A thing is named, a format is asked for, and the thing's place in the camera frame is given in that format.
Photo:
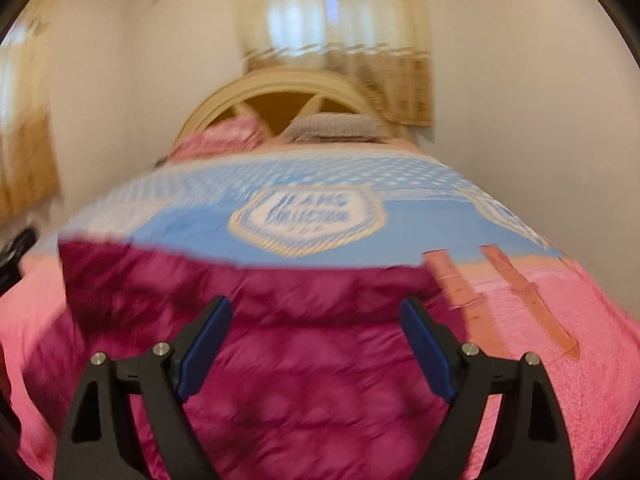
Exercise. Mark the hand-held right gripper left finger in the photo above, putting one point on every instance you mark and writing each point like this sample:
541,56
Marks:
202,355

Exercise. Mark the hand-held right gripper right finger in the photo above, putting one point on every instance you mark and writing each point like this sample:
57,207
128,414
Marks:
430,355

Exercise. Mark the cream arched bed headboard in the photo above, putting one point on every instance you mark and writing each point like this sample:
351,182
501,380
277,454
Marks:
280,95

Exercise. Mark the beige floral curtain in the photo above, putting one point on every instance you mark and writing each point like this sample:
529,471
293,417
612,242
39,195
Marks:
330,35
25,125

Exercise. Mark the printed blue pink bed sheet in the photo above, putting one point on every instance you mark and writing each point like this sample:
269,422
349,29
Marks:
310,195

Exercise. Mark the magenta puffer jacket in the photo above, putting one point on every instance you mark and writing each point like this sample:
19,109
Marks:
310,360

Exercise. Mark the pink textured blanket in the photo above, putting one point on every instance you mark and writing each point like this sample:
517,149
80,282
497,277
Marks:
575,360

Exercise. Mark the striped pillow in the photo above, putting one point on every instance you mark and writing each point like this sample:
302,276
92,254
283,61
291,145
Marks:
332,126

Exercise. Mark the folded pink quilt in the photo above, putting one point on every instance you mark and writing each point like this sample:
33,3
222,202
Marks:
225,137

